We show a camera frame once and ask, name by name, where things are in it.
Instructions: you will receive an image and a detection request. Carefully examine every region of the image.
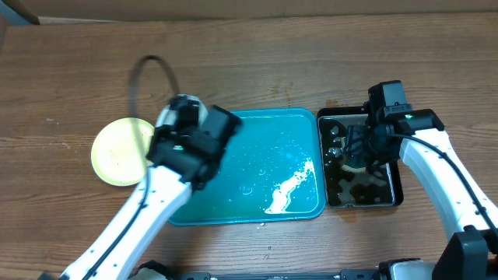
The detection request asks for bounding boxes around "teal plastic tray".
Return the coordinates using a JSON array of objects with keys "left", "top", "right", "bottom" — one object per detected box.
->
[{"left": 169, "top": 108, "right": 326, "bottom": 226}]

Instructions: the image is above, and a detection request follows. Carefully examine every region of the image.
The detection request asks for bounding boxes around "yellow plate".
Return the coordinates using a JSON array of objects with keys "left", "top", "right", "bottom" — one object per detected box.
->
[{"left": 90, "top": 117, "right": 154, "bottom": 187}]

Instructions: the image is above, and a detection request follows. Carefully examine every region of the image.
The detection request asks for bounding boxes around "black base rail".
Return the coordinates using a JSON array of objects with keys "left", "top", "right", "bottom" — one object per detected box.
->
[{"left": 170, "top": 269, "right": 388, "bottom": 280}]

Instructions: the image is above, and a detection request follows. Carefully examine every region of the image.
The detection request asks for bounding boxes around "white plate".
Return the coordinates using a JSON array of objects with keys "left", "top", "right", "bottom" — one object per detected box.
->
[{"left": 155, "top": 94, "right": 208, "bottom": 128}]

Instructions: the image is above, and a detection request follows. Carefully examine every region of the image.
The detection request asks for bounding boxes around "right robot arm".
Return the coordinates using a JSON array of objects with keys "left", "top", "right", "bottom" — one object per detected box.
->
[{"left": 342, "top": 109, "right": 497, "bottom": 280}]

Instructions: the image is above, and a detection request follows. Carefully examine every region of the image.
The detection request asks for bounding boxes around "black baking tray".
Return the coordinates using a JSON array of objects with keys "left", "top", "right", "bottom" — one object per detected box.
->
[{"left": 317, "top": 107, "right": 404, "bottom": 208}]

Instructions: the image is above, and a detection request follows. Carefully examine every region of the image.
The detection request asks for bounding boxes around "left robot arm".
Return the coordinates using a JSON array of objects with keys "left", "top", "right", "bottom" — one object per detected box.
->
[{"left": 60, "top": 94, "right": 241, "bottom": 280}]

